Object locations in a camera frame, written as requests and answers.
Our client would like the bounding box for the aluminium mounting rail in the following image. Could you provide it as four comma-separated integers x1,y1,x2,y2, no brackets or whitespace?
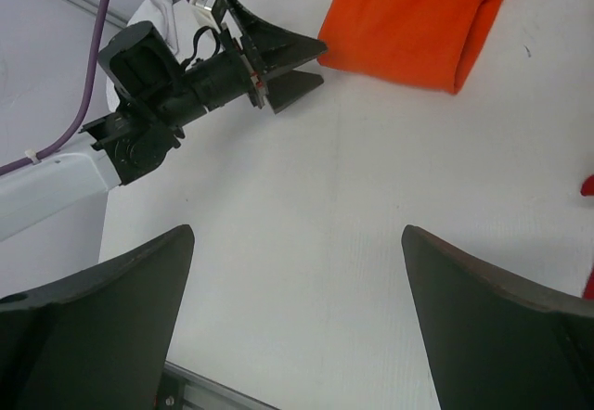
153,362,275,410

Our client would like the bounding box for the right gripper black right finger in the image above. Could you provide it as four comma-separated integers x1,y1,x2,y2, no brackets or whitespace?
402,225,593,409

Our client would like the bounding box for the red t shirt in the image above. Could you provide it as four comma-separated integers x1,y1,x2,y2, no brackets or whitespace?
579,173,594,300

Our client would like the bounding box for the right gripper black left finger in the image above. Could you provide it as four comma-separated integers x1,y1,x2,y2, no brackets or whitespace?
1,224,194,409

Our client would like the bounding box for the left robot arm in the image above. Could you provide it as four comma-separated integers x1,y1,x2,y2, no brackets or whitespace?
1,0,327,238

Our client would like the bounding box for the orange t shirt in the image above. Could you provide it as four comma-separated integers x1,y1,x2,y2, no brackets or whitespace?
318,0,504,95

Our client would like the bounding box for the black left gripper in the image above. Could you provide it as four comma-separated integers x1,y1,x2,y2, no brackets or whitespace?
185,0,328,114

